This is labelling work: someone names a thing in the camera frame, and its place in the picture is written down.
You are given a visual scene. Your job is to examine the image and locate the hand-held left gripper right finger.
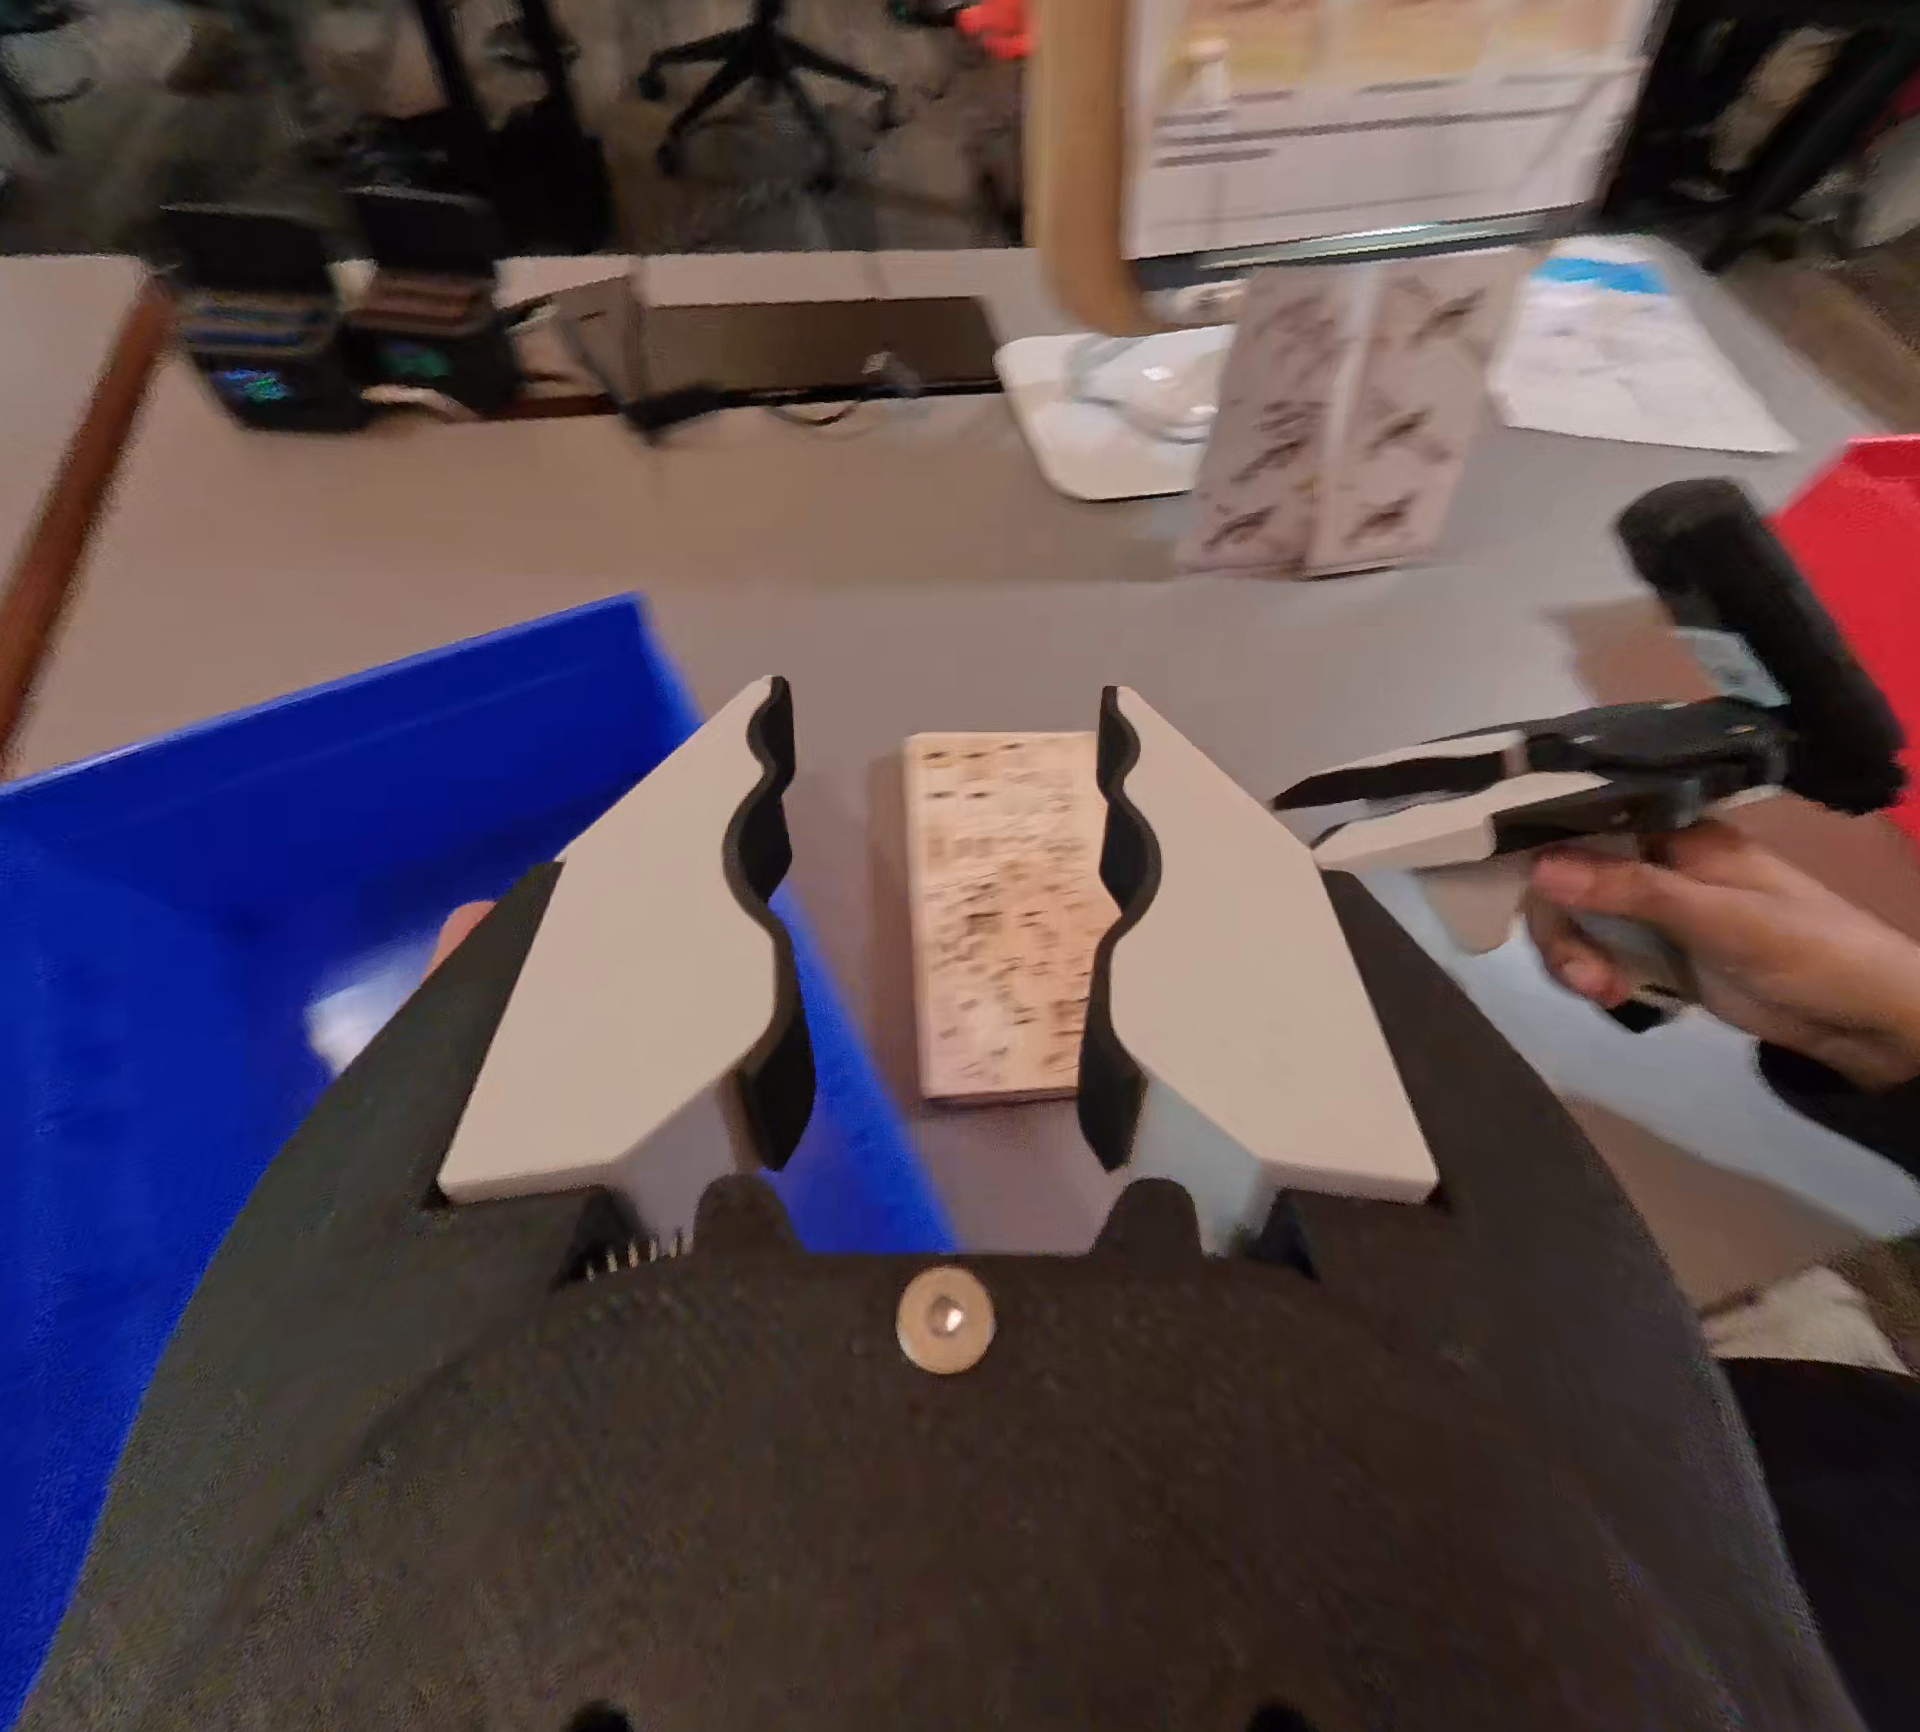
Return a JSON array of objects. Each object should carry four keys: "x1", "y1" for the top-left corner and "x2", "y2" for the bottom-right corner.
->
[{"x1": 1077, "y1": 684, "x2": 1443, "y2": 1258}]

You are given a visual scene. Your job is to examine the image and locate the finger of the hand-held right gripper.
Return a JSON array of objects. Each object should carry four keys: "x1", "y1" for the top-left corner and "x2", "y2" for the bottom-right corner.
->
[
  {"x1": 1309, "y1": 772, "x2": 1615, "y2": 959},
  {"x1": 1268, "y1": 726, "x2": 1536, "y2": 820}
]

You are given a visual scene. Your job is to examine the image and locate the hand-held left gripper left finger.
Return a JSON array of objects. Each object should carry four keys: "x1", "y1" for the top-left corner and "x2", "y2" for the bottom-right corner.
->
[{"x1": 434, "y1": 674, "x2": 820, "y2": 1239}]

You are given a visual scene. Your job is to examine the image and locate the stack of wooden puzzle sheets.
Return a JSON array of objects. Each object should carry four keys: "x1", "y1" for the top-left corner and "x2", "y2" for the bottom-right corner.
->
[{"x1": 900, "y1": 730, "x2": 1121, "y2": 1108}]

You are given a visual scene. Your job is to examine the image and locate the person's right forearm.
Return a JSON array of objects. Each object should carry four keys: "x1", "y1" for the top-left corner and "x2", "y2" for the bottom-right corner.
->
[{"x1": 1754, "y1": 1033, "x2": 1920, "y2": 1142}]

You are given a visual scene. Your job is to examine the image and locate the grey desk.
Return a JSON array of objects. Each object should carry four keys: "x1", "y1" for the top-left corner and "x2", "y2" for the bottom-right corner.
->
[{"x1": 0, "y1": 245, "x2": 1920, "y2": 1321}]

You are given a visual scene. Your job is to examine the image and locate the person's right hand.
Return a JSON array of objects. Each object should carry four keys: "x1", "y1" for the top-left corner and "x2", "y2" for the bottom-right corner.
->
[{"x1": 1525, "y1": 820, "x2": 1920, "y2": 1092}]

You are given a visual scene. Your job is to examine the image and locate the red plastic bin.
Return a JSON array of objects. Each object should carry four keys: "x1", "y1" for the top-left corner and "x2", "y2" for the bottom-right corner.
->
[{"x1": 1766, "y1": 434, "x2": 1920, "y2": 849}]

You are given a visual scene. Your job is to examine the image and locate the printed instruction booklet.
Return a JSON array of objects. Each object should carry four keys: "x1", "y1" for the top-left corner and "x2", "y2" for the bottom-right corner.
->
[{"x1": 1173, "y1": 262, "x2": 1532, "y2": 582}]

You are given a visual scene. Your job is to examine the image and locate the blue and white paper sheet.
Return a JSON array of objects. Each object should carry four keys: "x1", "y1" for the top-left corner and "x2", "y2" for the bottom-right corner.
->
[{"x1": 1484, "y1": 236, "x2": 1801, "y2": 455}]

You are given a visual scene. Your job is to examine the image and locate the blue plastic bin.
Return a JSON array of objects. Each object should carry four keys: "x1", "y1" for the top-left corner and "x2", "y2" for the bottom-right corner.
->
[{"x1": 0, "y1": 591, "x2": 963, "y2": 1719}]

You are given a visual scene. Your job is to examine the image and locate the white stand base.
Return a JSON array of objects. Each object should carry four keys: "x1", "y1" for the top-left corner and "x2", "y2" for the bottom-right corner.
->
[{"x1": 994, "y1": 321, "x2": 1249, "y2": 504}]

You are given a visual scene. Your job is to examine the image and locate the long black box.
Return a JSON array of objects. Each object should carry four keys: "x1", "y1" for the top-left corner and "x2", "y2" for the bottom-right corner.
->
[{"x1": 558, "y1": 268, "x2": 1005, "y2": 444}]

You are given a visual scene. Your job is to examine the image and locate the black battery charger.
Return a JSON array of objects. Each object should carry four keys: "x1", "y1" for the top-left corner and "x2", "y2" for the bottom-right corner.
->
[
  {"x1": 163, "y1": 204, "x2": 373, "y2": 431},
  {"x1": 348, "y1": 185, "x2": 520, "y2": 421}
]

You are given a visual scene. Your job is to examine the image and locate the white poster board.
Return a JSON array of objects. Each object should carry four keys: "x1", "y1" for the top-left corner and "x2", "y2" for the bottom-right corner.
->
[{"x1": 1122, "y1": 0, "x2": 1720, "y2": 263}]

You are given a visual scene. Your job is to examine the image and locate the person's black sweater torso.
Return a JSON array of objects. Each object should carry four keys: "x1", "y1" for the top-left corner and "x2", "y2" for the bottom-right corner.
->
[{"x1": 1711, "y1": 1355, "x2": 1920, "y2": 1732}]

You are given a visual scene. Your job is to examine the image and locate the black cable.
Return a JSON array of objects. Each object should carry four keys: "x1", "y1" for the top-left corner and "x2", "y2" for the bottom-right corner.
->
[{"x1": 627, "y1": 347, "x2": 1005, "y2": 444}]

